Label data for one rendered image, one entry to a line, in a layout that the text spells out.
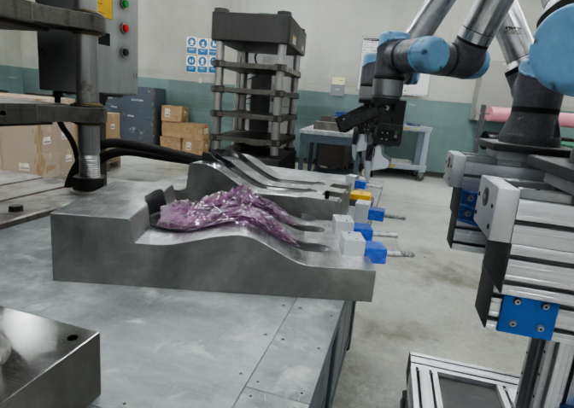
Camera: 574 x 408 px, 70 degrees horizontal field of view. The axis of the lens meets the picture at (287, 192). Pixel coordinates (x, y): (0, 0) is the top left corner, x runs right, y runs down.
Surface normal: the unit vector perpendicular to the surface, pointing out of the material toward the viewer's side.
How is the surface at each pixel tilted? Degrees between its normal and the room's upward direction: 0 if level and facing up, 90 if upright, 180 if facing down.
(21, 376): 0
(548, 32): 97
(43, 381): 90
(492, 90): 90
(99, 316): 0
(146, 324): 0
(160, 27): 90
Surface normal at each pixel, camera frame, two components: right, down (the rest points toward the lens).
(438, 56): 0.39, 0.25
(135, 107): -0.15, 0.21
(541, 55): -0.88, 0.13
